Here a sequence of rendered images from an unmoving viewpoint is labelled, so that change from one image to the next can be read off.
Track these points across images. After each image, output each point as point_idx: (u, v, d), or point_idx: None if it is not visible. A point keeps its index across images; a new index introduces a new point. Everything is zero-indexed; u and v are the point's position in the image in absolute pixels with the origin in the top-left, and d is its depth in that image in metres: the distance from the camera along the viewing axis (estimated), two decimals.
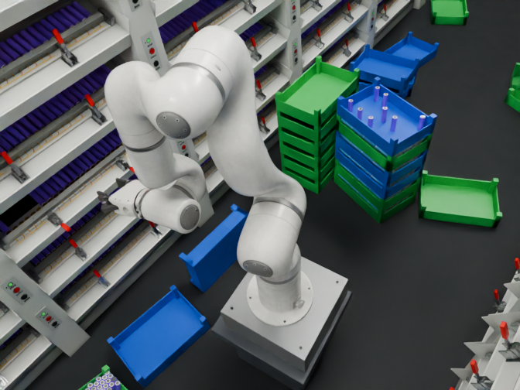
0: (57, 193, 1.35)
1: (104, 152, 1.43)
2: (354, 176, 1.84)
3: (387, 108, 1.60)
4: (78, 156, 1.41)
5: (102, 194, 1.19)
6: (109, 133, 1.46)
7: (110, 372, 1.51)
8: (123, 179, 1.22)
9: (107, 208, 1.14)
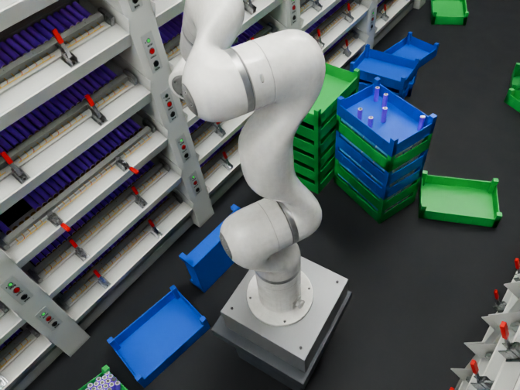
0: (57, 193, 1.35)
1: (104, 152, 1.43)
2: (354, 176, 1.84)
3: (387, 108, 1.60)
4: (78, 156, 1.41)
5: None
6: (109, 133, 1.46)
7: (110, 372, 1.51)
8: None
9: (234, 43, 1.21)
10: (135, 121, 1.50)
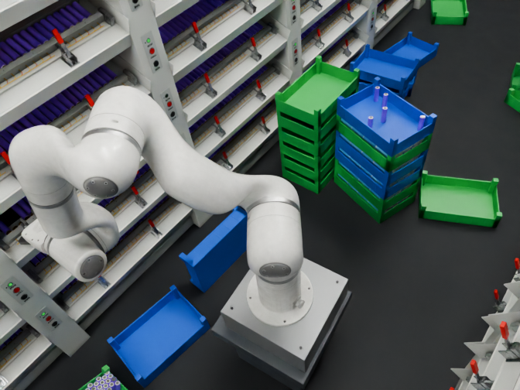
0: None
1: None
2: (354, 176, 1.84)
3: (387, 108, 1.60)
4: None
5: None
6: None
7: (110, 372, 1.51)
8: None
9: None
10: None
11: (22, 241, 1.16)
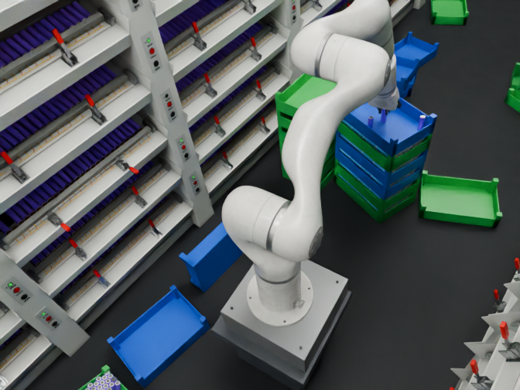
0: (57, 193, 1.35)
1: (104, 152, 1.43)
2: (354, 176, 1.84)
3: None
4: (78, 156, 1.41)
5: None
6: (109, 133, 1.46)
7: (110, 372, 1.51)
8: None
9: None
10: (135, 121, 1.50)
11: (398, 105, 1.52)
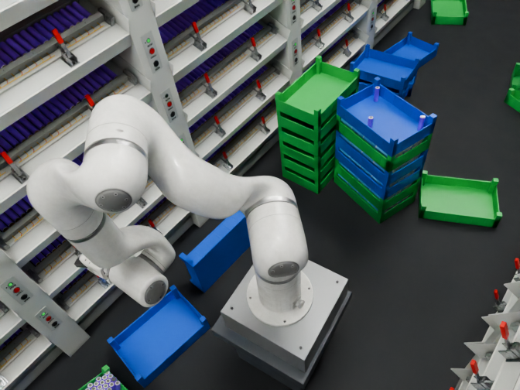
0: None
1: None
2: (354, 176, 1.84)
3: (8, 226, 1.28)
4: None
5: None
6: None
7: (110, 372, 1.51)
8: None
9: (80, 265, 1.15)
10: None
11: None
